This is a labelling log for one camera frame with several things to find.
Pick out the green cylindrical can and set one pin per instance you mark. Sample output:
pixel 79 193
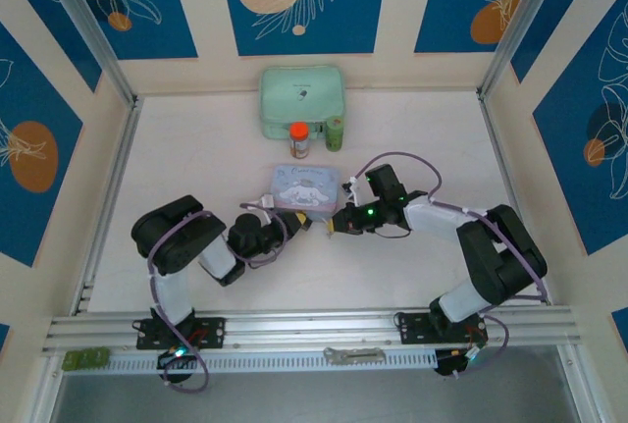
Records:
pixel 334 133

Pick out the small metal key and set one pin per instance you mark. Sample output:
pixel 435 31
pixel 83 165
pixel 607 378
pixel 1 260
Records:
pixel 328 234

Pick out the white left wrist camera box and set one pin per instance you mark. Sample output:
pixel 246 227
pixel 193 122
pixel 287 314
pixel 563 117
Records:
pixel 267 200

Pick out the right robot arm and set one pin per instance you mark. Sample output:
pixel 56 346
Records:
pixel 481 246

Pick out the silver metal bracket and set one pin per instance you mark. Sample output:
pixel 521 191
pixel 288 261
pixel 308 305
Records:
pixel 354 355

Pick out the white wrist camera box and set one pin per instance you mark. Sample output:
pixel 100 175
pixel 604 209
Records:
pixel 353 188
pixel 267 200

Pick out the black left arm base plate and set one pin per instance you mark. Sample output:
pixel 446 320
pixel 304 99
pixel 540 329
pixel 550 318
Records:
pixel 211 332

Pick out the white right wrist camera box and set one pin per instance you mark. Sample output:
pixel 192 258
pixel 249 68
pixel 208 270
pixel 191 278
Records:
pixel 353 188

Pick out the aluminium front rail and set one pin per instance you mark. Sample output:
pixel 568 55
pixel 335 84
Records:
pixel 304 325

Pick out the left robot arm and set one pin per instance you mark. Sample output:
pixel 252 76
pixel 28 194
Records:
pixel 172 231

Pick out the aluminium side rail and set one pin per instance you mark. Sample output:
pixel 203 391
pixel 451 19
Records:
pixel 512 187
pixel 110 197

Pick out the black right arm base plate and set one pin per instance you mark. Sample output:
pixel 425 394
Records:
pixel 414 327

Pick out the orange cap pill bottle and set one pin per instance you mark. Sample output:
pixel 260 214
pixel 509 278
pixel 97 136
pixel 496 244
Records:
pixel 299 141

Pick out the mint green zip pouch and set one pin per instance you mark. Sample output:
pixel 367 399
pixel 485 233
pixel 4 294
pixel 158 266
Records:
pixel 301 94

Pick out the light blue cartoon pouch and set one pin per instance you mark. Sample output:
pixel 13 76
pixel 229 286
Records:
pixel 304 185

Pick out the aluminium frame post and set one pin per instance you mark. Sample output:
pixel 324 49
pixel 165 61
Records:
pixel 86 25
pixel 525 20

